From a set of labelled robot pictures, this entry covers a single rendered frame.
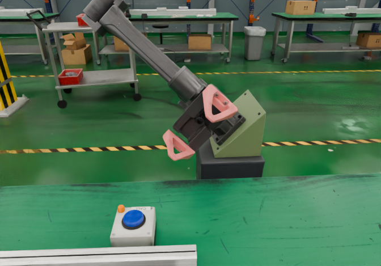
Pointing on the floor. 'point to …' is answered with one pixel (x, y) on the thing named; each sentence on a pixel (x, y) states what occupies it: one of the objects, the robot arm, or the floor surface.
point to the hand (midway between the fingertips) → (190, 137)
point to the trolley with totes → (90, 80)
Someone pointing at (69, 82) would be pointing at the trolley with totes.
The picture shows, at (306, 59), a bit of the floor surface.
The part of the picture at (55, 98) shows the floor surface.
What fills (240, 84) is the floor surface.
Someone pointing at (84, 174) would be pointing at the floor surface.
